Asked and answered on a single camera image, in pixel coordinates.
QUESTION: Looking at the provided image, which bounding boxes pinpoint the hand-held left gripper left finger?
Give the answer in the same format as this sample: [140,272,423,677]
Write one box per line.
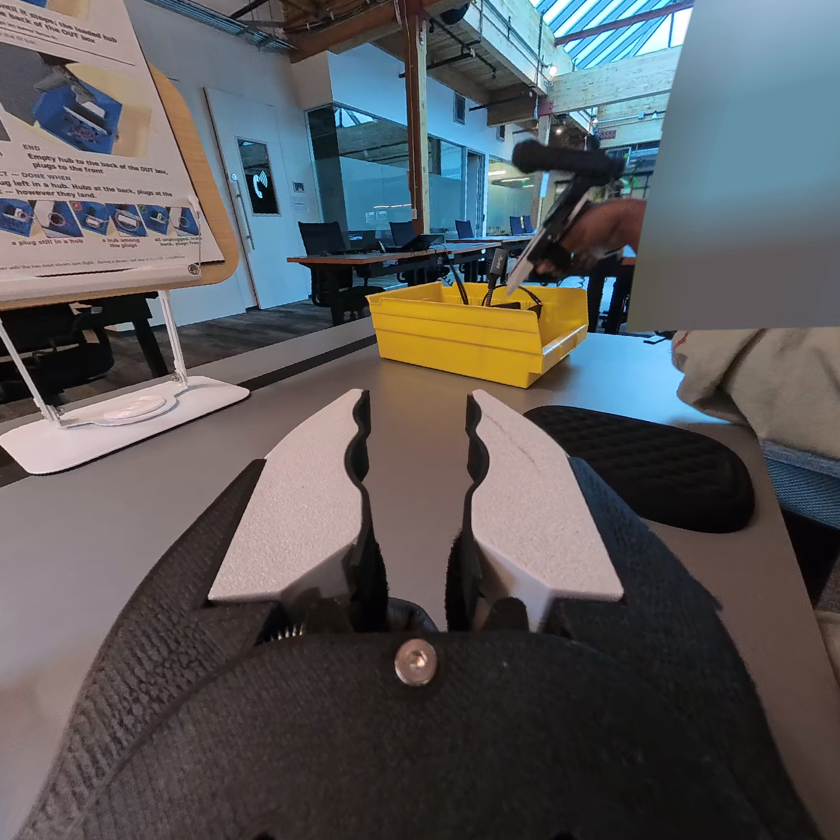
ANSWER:
[206,388,389,632]

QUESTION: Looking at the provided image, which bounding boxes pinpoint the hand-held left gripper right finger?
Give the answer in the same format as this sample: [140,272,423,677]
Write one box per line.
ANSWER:
[445,388,626,634]

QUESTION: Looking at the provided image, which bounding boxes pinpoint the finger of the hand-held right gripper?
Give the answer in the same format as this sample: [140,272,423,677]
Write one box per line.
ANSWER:
[505,185,596,298]

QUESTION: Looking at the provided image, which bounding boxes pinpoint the grey braided usb cable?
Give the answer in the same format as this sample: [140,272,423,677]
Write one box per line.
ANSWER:
[482,248,542,309]

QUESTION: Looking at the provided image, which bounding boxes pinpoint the yellow plastic bin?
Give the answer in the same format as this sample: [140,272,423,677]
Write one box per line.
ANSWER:
[365,282,589,389]

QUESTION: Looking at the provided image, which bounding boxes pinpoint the person's right hand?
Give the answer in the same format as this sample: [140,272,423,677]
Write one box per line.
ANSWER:
[562,197,649,271]

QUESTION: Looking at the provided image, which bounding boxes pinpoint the black wrist rest pad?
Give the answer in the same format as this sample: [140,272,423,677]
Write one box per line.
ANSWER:
[523,405,756,534]

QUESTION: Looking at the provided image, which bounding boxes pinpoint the wooden pillar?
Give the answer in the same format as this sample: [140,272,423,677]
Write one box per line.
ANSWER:
[400,0,432,238]

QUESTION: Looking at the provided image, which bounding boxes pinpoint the wooden top office desk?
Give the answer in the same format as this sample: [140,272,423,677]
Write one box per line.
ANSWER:
[287,240,503,327]

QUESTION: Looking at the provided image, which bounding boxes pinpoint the person's beige sweatshirt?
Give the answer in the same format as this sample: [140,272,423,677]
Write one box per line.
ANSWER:
[675,328,840,462]

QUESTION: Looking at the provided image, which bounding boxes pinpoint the person's blue jeans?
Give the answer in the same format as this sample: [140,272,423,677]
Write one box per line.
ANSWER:
[760,438,840,526]

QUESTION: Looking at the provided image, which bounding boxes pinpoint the white door with window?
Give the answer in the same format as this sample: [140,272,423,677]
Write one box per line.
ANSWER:
[205,88,317,311]

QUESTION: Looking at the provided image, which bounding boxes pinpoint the white instruction sign stand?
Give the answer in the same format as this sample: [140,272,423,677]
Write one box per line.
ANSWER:
[0,0,221,280]

